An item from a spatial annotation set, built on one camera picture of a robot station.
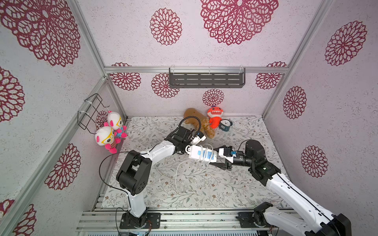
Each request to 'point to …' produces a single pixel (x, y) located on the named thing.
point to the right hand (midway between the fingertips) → (211, 153)
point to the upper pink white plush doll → (114, 121)
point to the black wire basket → (93, 105)
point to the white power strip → (195, 152)
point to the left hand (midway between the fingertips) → (203, 154)
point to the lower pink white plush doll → (105, 136)
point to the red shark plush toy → (215, 113)
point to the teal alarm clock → (225, 125)
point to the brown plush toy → (206, 128)
